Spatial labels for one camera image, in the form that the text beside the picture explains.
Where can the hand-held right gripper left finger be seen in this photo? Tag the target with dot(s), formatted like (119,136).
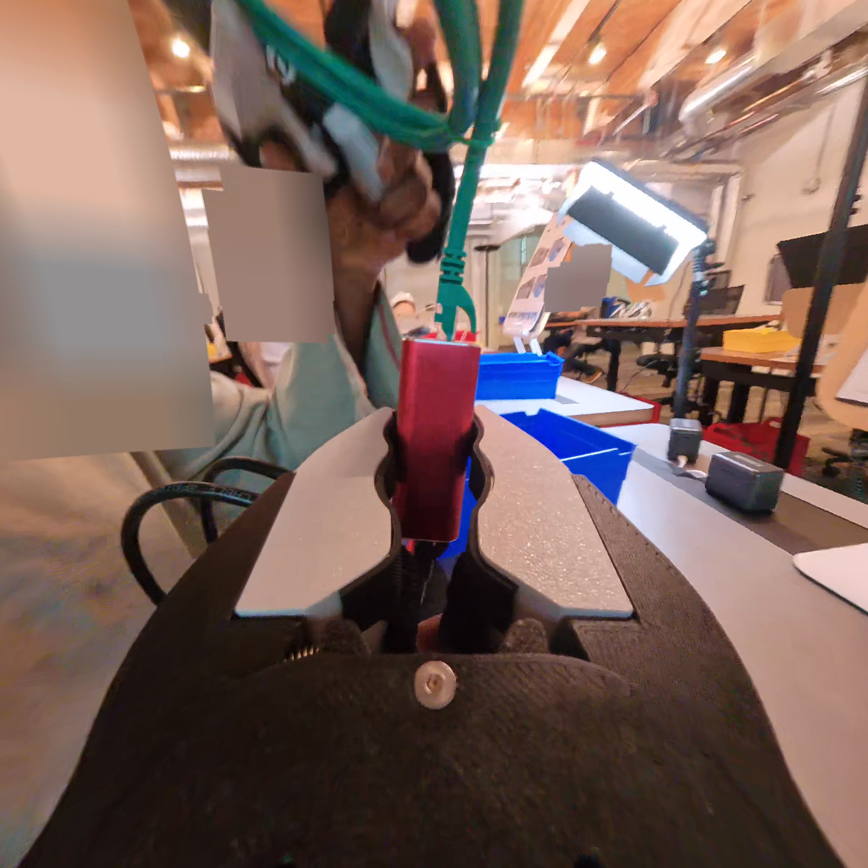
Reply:
(319,515)

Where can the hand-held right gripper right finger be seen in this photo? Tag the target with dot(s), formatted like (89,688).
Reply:
(549,529)

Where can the blue plastic bin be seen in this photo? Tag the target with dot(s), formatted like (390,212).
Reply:
(583,454)
(519,376)

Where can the red ethernet splitter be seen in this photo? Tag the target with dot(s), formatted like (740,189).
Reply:
(434,441)

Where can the person's left forearm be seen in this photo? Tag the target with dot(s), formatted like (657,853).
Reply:
(319,400)

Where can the grey desk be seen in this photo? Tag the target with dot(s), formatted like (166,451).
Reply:
(746,644)

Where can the person's left hand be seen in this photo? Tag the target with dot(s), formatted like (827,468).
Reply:
(380,224)

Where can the black pole clamp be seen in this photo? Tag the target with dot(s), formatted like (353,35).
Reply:
(685,441)

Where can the dark grey box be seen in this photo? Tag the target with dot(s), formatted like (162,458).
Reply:
(746,481)

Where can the red crate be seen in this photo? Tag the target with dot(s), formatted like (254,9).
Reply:
(753,444)

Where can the black light stand pole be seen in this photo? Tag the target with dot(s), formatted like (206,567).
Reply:
(692,339)

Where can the person's cream clothing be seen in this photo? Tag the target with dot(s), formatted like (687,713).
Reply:
(61,576)

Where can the wooden table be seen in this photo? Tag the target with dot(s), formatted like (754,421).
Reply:
(759,359)

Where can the yellow box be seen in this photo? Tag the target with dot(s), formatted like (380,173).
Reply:
(759,340)

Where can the white document stand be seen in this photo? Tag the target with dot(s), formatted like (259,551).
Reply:
(841,573)

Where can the LED light panel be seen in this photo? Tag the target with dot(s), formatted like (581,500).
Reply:
(630,224)

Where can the tan printed poster board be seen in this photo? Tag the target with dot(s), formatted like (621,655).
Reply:
(847,352)

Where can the thick black pole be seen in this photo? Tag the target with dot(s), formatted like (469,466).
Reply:
(820,305)

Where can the black screen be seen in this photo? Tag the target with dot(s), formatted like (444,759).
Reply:
(820,258)

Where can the silver air duct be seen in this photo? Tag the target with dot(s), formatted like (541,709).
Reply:
(719,95)

